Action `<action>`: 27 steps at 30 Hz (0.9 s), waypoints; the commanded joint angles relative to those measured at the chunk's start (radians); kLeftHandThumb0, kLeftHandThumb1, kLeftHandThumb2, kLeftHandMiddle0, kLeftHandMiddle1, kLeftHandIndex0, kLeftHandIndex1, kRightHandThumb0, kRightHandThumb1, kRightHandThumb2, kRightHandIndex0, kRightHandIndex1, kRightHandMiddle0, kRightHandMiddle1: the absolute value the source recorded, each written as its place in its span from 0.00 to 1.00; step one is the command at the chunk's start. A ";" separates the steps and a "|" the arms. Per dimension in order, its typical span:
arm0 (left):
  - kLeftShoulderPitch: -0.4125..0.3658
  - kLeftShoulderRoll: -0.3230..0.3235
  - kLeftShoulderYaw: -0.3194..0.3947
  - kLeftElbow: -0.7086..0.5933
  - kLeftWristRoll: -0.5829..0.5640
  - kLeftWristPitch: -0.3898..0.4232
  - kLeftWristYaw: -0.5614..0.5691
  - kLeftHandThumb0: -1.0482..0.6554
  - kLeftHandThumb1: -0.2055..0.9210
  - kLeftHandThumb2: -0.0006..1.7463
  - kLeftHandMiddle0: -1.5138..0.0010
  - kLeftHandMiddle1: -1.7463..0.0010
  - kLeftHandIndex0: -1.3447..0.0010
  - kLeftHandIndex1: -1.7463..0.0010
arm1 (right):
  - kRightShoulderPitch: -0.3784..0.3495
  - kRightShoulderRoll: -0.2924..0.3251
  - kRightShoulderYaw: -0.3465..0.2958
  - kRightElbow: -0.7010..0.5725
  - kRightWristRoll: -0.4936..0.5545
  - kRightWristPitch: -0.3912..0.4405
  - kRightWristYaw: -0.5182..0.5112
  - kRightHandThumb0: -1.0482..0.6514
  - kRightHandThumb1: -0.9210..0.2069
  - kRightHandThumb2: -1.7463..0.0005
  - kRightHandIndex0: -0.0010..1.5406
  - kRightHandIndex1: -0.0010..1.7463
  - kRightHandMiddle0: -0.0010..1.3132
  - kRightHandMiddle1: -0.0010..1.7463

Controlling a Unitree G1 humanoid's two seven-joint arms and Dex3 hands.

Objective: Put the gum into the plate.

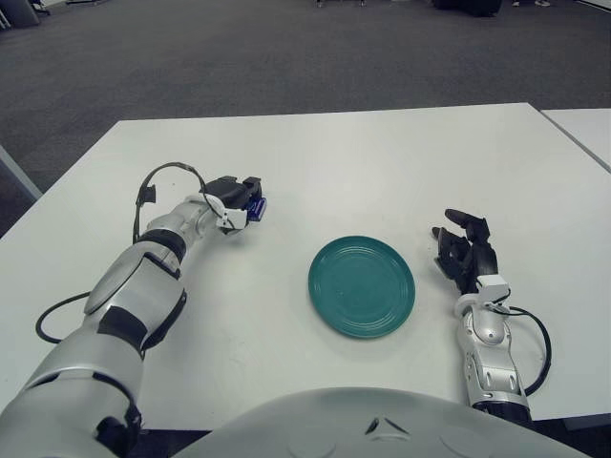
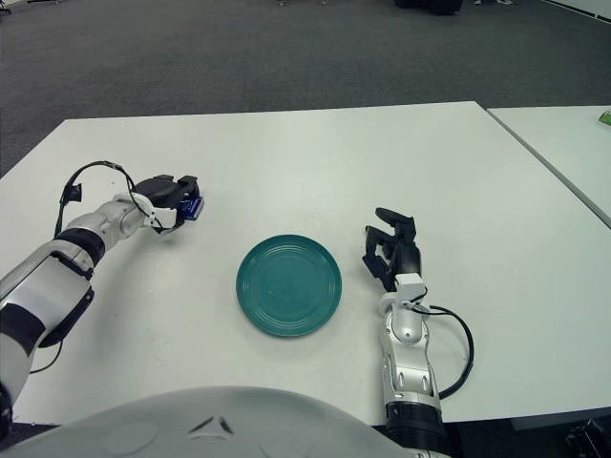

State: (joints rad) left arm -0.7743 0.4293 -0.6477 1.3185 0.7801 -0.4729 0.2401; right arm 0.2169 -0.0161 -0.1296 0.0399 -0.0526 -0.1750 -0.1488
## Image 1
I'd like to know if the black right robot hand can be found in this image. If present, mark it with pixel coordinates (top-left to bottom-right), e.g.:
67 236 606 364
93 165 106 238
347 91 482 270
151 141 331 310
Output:
432 208 498 295

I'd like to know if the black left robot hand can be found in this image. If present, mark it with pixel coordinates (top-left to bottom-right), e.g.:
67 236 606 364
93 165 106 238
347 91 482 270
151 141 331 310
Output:
204 176 264 212

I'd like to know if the green round plate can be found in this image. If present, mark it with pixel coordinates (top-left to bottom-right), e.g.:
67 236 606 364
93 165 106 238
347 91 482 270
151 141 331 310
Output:
307 235 416 341

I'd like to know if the white neighbouring table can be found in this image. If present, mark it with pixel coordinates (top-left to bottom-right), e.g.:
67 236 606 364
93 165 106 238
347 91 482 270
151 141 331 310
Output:
538 108 611 173

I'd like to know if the grey robot torso shell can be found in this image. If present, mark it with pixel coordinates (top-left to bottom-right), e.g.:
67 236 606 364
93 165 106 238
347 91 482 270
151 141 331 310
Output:
171 386 593 458

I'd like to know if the grey table edge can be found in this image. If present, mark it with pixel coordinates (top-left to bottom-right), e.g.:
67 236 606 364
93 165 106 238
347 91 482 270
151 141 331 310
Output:
0 142 43 201

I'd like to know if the black background object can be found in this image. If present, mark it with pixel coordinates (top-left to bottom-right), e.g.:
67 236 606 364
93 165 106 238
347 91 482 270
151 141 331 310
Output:
432 0 502 18

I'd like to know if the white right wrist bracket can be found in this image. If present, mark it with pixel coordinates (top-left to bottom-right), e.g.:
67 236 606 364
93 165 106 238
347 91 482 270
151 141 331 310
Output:
476 274 511 302

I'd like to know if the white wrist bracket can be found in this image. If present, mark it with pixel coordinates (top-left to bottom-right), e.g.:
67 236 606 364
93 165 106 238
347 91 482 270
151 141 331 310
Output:
219 208 249 236
476 274 511 302

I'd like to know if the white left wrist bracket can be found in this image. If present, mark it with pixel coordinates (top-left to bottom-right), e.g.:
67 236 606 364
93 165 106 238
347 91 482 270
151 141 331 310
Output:
219 208 249 236

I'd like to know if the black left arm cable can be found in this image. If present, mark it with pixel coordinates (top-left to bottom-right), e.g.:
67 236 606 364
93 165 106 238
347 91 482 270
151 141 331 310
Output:
35 161 228 344

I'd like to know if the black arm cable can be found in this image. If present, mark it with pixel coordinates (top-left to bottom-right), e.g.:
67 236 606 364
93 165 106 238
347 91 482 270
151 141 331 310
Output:
35 161 228 344
500 304 553 397

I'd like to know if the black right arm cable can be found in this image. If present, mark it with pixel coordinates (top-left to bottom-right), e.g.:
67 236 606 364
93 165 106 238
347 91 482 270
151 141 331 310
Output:
500 304 553 397

